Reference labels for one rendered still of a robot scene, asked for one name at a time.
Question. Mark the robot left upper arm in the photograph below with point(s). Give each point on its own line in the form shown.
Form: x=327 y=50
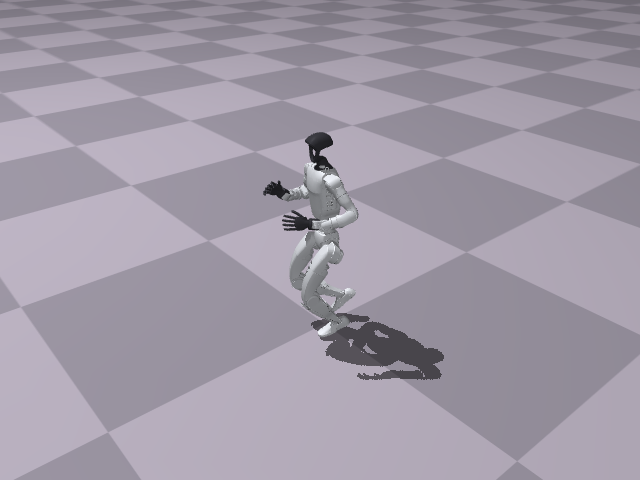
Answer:
x=334 y=185

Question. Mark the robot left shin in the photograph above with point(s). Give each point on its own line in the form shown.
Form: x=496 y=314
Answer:
x=321 y=308

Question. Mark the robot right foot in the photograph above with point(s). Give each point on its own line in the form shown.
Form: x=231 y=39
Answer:
x=339 y=302

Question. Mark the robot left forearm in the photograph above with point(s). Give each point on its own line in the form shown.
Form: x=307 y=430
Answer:
x=339 y=221

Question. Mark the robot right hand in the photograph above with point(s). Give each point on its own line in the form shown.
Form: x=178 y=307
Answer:
x=275 y=189

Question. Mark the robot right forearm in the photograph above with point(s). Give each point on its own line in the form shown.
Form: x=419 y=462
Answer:
x=295 y=194

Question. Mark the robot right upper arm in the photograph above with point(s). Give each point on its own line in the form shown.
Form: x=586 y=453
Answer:
x=304 y=187

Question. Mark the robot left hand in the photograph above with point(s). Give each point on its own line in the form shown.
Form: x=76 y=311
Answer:
x=300 y=223

